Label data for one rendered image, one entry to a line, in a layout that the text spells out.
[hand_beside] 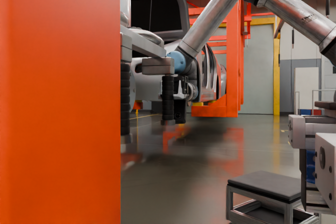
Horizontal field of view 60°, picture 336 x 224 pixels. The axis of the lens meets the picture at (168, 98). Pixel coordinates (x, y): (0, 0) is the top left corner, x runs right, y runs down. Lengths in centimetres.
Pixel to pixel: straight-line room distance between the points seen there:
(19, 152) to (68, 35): 9
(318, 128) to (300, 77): 1130
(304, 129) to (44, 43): 80
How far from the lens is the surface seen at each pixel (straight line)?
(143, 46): 72
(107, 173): 30
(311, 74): 1227
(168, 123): 86
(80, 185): 26
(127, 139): 54
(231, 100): 434
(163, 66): 86
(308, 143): 93
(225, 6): 102
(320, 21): 112
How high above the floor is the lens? 84
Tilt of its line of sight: level
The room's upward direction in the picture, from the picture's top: straight up
